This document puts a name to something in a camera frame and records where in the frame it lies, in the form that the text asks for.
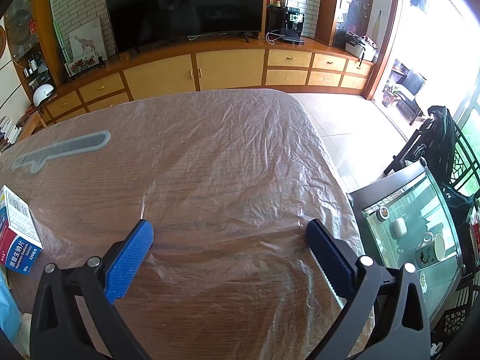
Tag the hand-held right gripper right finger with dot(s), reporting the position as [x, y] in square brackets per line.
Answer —
[330, 255]

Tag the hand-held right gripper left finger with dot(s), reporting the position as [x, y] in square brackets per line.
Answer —
[129, 258]

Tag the white earbuds case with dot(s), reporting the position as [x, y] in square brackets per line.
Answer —
[397, 227]

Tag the glass top side table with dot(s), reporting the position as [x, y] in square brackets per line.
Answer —
[405, 202]

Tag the white mug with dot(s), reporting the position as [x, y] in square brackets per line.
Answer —
[437, 247]

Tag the white blue medicine box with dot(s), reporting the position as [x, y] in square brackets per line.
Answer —
[15, 232]

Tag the clear plastic table cover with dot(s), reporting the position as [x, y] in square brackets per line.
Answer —
[225, 157]

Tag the black chair with dark clothes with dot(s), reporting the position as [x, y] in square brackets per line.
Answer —
[440, 142]

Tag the wooden stool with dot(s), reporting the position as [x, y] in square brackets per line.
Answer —
[32, 120]

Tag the row of books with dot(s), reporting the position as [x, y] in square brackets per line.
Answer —
[9, 131]

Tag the white helmet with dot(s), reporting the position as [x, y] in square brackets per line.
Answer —
[43, 93]

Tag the dark armchair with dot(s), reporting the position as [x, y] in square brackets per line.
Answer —
[412, 86]

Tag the red flower painting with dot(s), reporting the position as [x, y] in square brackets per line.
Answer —
[80, 65]

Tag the long wooden television cabinet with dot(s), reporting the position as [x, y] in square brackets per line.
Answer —
[225, 69]

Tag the giraffe painting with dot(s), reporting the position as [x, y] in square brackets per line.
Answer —
[86, 41]

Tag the black coffee machine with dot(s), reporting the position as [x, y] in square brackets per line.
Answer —
[292, 26]

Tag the black flat screen television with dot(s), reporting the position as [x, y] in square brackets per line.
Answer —
[180, 3]

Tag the wooden wall shelf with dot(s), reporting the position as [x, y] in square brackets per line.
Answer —
[26, 56]

